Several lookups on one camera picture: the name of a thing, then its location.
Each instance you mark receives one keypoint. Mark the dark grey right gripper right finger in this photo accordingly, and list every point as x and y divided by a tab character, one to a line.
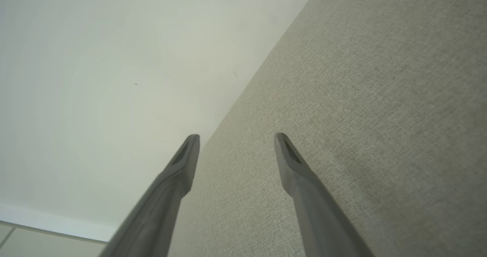
319	215

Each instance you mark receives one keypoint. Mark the white baseboard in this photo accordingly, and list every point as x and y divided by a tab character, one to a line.
42	219

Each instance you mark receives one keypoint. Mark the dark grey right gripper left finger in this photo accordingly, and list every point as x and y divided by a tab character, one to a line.
159	211

